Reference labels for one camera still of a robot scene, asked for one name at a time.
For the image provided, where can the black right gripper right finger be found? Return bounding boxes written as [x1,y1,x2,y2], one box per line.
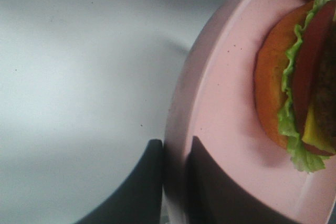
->
[186,136,289,223]

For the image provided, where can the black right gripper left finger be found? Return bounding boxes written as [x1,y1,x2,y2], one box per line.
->
[77,139,163,223]

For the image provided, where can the pink round plate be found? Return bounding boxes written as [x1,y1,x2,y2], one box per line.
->
[164,0,335,223]

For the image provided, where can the burger with lettuce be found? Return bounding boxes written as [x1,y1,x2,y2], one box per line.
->
[254,0,335,173]

